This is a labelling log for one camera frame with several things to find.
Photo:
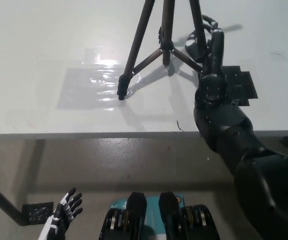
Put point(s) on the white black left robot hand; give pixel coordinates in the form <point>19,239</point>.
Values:
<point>64,212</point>

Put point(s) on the bronze and black camera tripod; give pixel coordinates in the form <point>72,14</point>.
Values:
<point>134,57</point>

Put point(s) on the black metal table leg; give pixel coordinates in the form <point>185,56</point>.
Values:
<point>1,200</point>

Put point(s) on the black floor tape patch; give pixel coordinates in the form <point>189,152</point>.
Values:
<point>37,211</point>

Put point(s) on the clear plastic tape sheet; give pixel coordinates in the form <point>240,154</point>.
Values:
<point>94,87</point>

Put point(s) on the black mat on table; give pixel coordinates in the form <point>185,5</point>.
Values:
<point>245,85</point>

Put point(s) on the thin dark curved thread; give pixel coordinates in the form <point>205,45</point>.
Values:
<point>277,55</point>

